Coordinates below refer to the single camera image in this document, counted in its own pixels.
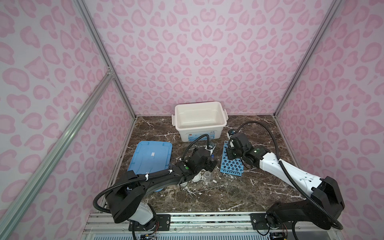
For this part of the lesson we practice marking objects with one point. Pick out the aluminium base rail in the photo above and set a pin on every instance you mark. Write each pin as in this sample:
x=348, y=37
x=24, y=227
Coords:
x=206, y=226

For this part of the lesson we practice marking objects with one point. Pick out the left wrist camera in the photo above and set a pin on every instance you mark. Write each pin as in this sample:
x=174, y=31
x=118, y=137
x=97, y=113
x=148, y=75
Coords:
x=210, y=148

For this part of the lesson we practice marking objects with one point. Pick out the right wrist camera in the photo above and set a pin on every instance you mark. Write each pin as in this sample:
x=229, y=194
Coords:
x=230, y=133

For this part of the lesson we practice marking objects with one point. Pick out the blue test tube rack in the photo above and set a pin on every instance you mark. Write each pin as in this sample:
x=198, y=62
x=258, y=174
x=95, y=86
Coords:
x=231, y=167

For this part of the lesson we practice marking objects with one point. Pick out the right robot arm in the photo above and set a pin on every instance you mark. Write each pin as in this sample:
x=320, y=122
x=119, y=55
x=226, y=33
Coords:
x=323, y=202

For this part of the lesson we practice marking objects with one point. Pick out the white evaporating dish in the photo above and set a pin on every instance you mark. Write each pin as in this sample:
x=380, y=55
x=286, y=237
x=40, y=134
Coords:
x=197, y=178

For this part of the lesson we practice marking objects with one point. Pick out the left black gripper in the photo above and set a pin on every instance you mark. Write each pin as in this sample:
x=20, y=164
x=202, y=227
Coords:
x=211, y=165

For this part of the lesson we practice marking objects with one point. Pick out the aluminium corner frame post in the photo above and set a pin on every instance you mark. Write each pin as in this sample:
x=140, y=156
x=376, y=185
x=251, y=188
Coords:
x=91, y=26

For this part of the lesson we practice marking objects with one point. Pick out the right aluminium corner post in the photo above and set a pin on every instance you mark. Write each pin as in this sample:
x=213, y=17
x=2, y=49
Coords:
x=315, y=42

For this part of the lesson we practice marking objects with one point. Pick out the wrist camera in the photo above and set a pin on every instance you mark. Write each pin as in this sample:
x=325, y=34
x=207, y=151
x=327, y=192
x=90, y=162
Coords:
x=210, y=148
x=230, y=133

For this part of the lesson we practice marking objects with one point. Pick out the white plastic storage box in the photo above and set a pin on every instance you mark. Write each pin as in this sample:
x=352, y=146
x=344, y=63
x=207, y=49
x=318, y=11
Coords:
x=194, y=120

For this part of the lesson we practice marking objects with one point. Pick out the blue plastic box lid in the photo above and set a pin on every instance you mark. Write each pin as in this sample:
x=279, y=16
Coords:
x=150, y=157

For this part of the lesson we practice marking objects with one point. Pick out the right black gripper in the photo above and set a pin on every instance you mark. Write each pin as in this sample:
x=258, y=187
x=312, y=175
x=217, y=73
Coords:
x=229, y=152

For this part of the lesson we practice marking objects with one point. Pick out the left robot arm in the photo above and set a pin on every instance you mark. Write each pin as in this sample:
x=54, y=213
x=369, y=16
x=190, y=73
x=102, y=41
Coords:
x=124, y=199

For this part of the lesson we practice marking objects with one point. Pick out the clear glass beaker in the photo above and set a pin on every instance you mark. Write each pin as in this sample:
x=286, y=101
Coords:
x=207, y=177

